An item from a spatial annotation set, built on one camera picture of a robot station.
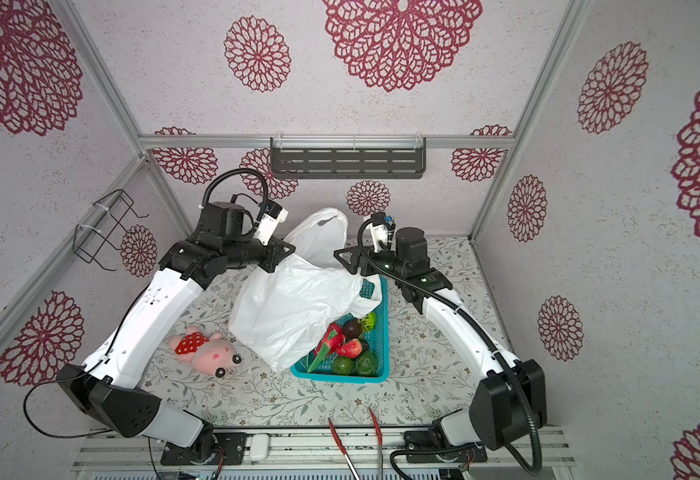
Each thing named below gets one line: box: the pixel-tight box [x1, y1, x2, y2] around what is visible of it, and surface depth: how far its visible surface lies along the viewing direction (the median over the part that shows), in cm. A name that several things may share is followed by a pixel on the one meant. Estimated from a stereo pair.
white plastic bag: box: [228, 207, 382, 373], surface depth 76 cm
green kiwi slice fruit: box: [360, 311, 378, 333], surface depth 92 cm
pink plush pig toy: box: [167, 326, 243, 379], surface depth 85 cm
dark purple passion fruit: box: [342, 318, 362, 339], surface depth 89 cm
